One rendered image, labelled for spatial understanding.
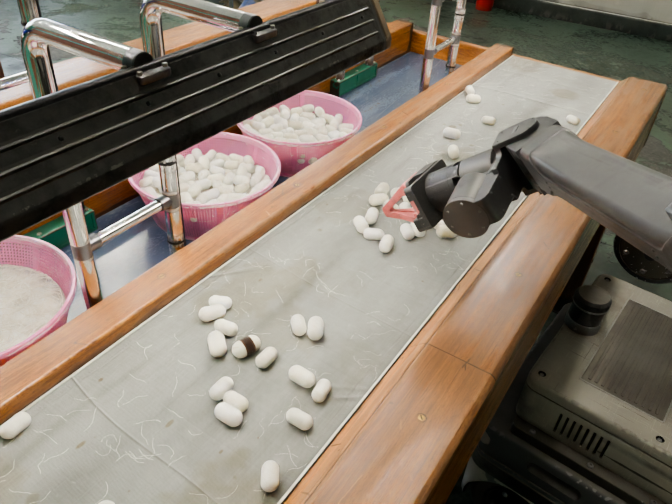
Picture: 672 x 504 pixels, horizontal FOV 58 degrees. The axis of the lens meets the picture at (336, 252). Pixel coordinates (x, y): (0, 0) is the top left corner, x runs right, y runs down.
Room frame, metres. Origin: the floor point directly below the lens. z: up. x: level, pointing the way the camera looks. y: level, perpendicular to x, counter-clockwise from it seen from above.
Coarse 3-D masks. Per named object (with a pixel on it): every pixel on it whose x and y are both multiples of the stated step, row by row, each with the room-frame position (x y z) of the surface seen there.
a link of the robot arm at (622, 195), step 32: (544, 128) 0.64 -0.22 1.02; (544, 160) 0.58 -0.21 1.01; (576, 160) 0.54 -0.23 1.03; (608, 160) 0.50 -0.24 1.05; (544, 192) 0.61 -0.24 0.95; (576, 192) 0.49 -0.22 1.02; (608, 192) 0.45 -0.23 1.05; (640, 192) 0.42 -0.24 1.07; (608, 224) 0.44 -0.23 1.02; (640, 224) 0.39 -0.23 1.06
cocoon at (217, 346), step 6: (216, 330) 0.54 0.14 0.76; (210, 336) 0.53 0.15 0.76; (216, 336) 0.53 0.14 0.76; (222, 336) 0.53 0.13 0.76; (210, 342) 0.52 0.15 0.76; (216, 342) 0.52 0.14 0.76; (222, 342) 0.52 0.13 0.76; (210, 348) 0.51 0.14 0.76; (216, 348) 0.51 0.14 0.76; (222, 348) 0.51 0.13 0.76; (216, 354) 0.50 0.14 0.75; (222, 354) 0.51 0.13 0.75
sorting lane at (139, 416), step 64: (512, 64) 1.68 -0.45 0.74; (576, 128) 1.28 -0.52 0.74; (256, 256) 0.72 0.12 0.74; (320, 256) 0.73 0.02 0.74; (384, 256) 0.75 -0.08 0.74; (448, 256) 0.76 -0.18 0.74; (192, 320) 0.57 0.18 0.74; (256, 320) 0.58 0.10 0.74; (384, 320) 0.60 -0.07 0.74; (64, 384) 0.45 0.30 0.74; (128, 384) 0.46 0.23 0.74; (192, 384) 0.47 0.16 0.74; (256, 384) 0.47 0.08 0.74; (0, 448) 0.36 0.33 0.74; (64, 448) 0.37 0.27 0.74; (128, 448) 0.37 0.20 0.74; (192, 448) 0.38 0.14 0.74; (256, 448) 0.39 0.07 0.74; (320, 448) 0.39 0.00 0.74
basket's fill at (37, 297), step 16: (0, 272) 0.64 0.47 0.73; (16, 272) 0.65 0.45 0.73; (32, 272) 0.65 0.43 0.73; (0, 288) 0.61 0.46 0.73; (16, 288) 0.61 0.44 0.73; (32, 288) 0.62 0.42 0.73; (48, 288) 0.63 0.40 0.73; (0, 304) 0.58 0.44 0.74; (16, 304) 0.59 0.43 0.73; (32, 304) 0.58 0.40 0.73; (48, 304) 0.59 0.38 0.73; (0, 320) 0.55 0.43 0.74; (16, 320) 0.55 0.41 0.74; (32, 320) 0.56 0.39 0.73; (48, 320) 0.56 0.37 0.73; (0, 336) 0.53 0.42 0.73; (16, 336) 0.53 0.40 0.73; (0, 352) 0.50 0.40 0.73
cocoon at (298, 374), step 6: (294, 366) 0.49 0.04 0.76; (300, 366) 0.49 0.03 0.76; (294, 372) 0.48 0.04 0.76; (300, 372) 0.48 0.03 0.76; (306, 372) 0.48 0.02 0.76; (294, 378) 0.48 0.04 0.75; (300, 378) 0.47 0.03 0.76; (306, 378) 0.47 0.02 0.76; (312, 378) 0.47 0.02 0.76; (300, 384) 0.47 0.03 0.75; (306, 384) 0.47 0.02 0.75; (312, 384) 0.47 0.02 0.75
